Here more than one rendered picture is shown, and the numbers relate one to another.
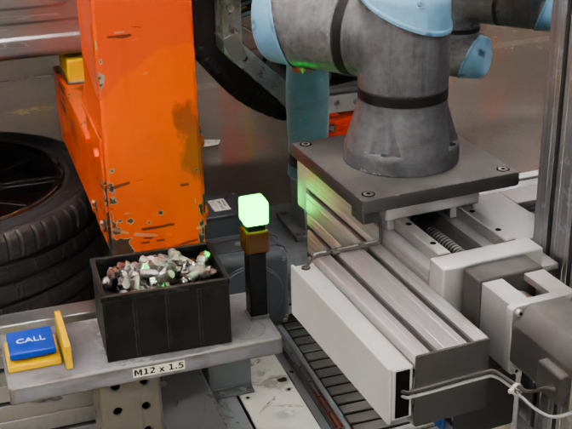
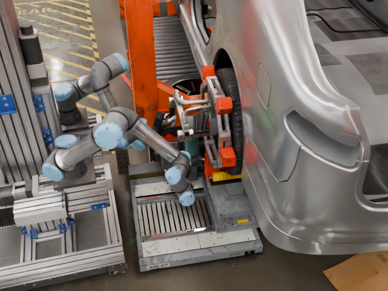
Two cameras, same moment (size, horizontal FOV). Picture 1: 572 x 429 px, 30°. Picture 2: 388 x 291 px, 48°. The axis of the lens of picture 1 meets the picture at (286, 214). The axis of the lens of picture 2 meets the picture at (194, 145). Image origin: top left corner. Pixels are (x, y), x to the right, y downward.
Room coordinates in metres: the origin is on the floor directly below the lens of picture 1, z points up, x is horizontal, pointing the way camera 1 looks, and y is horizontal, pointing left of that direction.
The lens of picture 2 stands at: (2.36, -2.26, 2.48)
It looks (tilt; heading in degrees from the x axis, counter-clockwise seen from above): 40 degrees down; 97
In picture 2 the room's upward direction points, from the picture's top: straight up
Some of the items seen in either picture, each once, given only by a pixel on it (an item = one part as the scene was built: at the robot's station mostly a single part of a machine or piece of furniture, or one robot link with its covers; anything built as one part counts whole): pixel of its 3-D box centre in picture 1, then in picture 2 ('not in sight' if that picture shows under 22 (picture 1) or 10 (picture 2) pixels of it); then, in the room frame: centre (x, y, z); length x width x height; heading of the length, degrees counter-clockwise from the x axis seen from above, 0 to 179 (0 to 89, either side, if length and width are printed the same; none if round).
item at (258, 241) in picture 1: (254, 238); not in sight; (1.55, 0.05, 0.59); 0.04 x 0.04 x 0.04; 18
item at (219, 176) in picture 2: not in sight; (231, 174); (2.36, -0.21, 0.51); 0.29 x 0.06 x 0.06; 18
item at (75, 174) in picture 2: not in sight; (71, 164); (1.50, -0.61, 0.87); 0.15 x 0.15 x 0.10
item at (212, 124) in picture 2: not in sight; (202, 125); (2.16, -0.15, 0.85); 0.21 x 0.14 x 0.14; 18
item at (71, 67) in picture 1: (94, 60); not in sight; (2.20, 0.40, 0.71); 0.14 x 0.14 x 0.05; 18
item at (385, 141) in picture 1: (402, 120); (68, 112); (1.31, -0.15, 0.87); 0.15 x 0.15 x 0.10
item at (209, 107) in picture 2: not in sight; (197, 111); (2.14, -0.26, 1.03); 0.19 x 0.18 x 0.11; 18
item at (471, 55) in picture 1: (457, 53); (142, 141); (1.82, -0.31, 0.81); 0.11 x 0.08 x 0.09; 63
